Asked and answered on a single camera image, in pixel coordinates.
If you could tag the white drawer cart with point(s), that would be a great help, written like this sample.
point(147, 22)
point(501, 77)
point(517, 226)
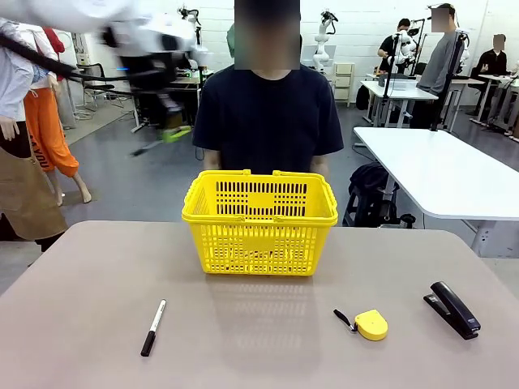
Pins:
point(344, 83)

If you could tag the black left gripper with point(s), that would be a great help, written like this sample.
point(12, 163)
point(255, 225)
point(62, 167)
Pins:
point(148, 75)

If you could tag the black backpack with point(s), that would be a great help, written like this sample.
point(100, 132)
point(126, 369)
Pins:
point(369, 186)

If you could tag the yellow tape measure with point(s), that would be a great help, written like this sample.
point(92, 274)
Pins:
point(371, 324)

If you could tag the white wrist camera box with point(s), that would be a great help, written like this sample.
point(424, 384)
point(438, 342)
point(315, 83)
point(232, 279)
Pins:
point(174, 38)

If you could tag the yellow plastic shopping basket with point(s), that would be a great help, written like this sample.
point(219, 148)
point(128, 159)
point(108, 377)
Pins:
point(243, 261)

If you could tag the white marker black cap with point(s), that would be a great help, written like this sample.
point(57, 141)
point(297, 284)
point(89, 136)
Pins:
point(153, 328)

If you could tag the background person grey sweater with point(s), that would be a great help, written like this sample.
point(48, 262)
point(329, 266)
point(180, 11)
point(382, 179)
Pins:
point(440, 61)

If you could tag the person's right forearm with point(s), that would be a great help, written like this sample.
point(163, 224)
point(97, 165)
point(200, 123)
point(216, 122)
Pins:
point(211, 162)

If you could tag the white robot on stand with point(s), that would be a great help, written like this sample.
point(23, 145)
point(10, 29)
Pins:
point(405, 46)

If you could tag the mannequin with brown apron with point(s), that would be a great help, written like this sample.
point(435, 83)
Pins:
point(20, 190)

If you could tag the background person in black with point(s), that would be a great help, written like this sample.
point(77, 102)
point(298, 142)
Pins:
point(391, 44)

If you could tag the mannequin with orange pants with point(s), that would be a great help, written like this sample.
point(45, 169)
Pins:
point(48, 133)

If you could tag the black pen yellow cap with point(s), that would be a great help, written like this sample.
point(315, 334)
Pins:
point(146, 149)

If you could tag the person in navy t-shirt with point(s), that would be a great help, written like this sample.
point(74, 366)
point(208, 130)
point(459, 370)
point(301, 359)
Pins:
point(267, 117)

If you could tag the large white table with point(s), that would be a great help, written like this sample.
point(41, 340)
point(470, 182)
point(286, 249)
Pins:
point(438, 170)

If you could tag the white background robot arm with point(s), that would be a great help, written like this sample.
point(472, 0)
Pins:
point(322, 40)

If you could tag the seated background person black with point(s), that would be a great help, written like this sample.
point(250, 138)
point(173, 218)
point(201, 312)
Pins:
point(492, 61)

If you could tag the white background desk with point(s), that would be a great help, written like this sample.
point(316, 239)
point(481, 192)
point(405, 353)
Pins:
point(399, 92)

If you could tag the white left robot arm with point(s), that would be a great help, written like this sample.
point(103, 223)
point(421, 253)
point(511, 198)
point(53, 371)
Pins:
point(61, 12)

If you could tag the thin black stand pole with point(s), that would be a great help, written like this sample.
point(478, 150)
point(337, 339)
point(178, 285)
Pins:
point(388, 77)

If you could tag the black stapler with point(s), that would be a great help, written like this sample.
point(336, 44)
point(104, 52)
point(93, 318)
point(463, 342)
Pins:
point(454, 310)

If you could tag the person's left forearm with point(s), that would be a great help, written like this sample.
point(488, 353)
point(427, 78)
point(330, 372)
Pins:
point(318, 164)

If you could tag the thick black stand pole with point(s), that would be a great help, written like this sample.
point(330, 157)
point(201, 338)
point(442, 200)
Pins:
point(448, 81)

